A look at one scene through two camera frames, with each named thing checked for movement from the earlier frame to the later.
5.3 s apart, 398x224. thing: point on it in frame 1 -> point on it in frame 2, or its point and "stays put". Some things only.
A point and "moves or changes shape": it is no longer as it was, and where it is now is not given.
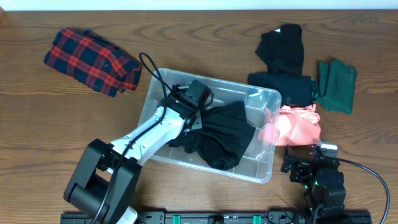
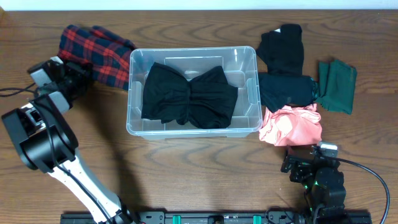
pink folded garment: (292, 126) stays put
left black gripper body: (195, 114) -> (73, 81)
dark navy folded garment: (295, 89) stays put
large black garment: (222, 137) -> (206, 101)
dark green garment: (336, 82) stays put
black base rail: (216, 218) stays put
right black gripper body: (301, 173) stays put
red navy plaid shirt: (94, 61) moves or changes shape
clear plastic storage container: (257, 163) -> (240, 63)
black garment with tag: (283, 50) stays put
